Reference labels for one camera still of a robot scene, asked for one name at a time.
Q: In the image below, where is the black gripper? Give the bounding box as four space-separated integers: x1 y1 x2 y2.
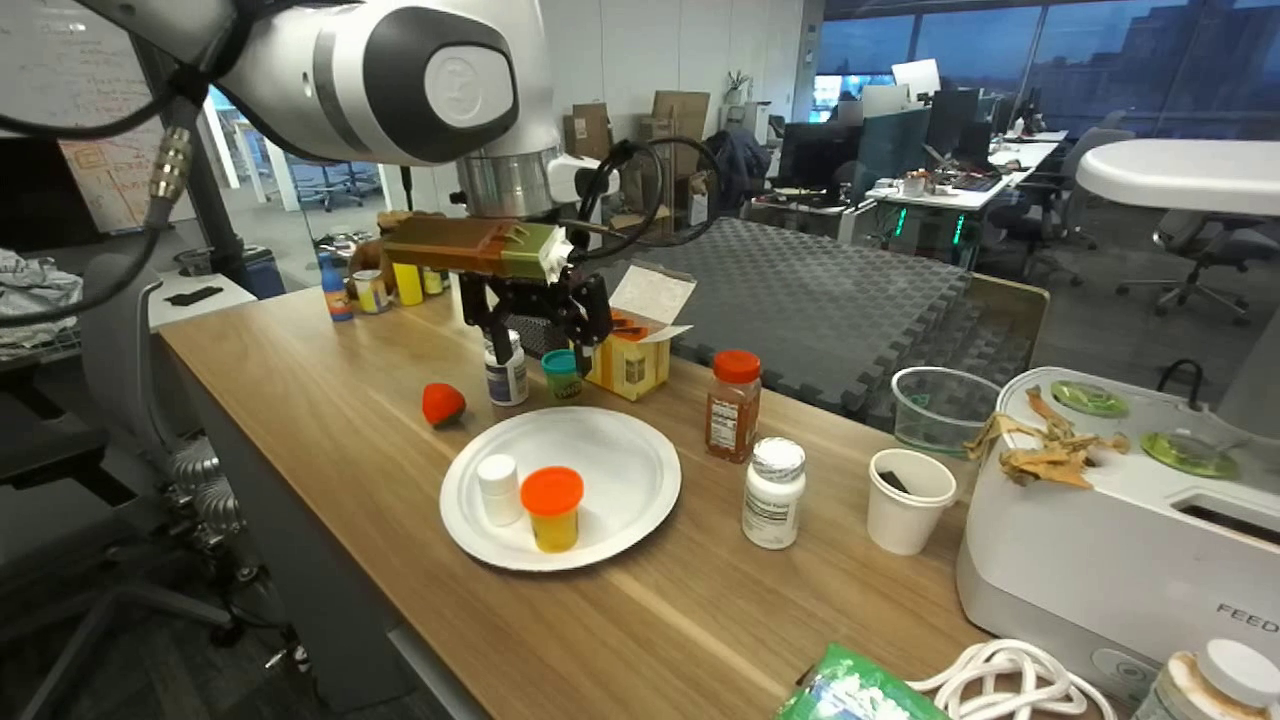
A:
458 266 613 378

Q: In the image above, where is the teal lid small jar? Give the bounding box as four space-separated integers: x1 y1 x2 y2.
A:
540 348 580 398

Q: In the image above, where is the white pill bottle purple label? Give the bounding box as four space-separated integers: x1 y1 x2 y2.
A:
483 335 527 406

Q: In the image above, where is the small white bottle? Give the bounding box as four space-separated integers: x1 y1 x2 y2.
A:
475 450 519 524

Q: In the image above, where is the orange lid yellow jar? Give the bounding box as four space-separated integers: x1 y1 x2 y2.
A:
519 462 582 550

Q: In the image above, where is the red cap spice bottle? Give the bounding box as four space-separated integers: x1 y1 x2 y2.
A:
703 348 765 459

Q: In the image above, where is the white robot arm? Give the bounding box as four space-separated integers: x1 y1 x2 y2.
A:
80 0 588 222

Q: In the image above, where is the red strawberry plushy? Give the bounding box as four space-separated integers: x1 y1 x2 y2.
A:
420 383 469 427

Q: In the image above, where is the white paper plate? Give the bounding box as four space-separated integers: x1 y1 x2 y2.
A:
441 406 678 570

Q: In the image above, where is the yellow open cardboard box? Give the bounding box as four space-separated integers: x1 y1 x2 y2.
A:
588 262 694 398

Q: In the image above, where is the small tin can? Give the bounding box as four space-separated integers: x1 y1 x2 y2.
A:
420 266 451 294

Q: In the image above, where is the yellow mustard bottle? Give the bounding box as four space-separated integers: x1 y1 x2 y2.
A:
391 262 423 306

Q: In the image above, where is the white paper cup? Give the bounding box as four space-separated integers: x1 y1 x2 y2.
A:
868 448 961 557

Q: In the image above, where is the clear plastic cup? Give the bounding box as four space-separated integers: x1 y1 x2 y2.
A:
893 362 1001 455

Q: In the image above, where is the green snack packet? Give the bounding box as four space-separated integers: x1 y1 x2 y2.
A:
776 643 946 720

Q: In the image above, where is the grey office chair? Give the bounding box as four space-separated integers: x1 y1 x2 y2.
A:
14 273 253 720

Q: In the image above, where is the white appliance machine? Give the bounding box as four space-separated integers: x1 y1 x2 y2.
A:
957 369 1280 704

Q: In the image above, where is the white lid jar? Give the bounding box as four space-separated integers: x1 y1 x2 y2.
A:
1132 637 1280 720

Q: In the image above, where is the gold wrist camera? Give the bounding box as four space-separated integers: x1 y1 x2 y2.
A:
379 215 570 282

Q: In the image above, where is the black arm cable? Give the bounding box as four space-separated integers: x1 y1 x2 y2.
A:
563 134 732 273

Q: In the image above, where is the white coiled cable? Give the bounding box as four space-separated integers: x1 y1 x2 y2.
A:
907 637 1118 720

